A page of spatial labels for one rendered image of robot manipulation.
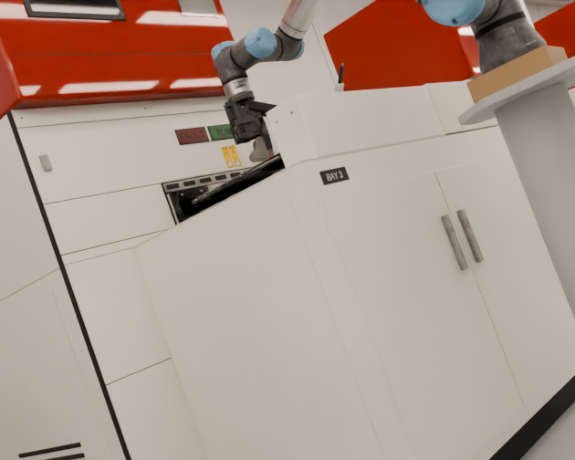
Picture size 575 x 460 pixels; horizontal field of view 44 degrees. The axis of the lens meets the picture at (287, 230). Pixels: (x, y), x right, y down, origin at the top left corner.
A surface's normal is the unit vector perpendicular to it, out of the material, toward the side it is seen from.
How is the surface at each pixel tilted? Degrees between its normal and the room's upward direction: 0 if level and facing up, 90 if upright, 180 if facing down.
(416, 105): 90
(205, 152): 90
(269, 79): 90
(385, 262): 90
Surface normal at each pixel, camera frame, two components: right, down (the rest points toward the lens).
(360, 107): 0.68, -0.29
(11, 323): -0.65, 0.18
